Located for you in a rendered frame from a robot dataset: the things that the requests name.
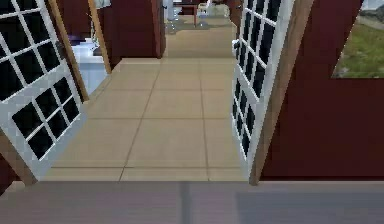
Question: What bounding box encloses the white glass-paned room door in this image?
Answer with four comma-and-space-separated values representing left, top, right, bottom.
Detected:
0, 0, 88, 181
231, 0, 296, 180

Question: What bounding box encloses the dark red table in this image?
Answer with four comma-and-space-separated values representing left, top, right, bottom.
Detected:
173, 1, 200, 28

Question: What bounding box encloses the window with green view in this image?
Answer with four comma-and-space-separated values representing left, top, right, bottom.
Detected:
330, 0, 384, 80

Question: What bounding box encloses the black door handle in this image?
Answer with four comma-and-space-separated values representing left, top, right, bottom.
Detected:
232, 39, 242, 60

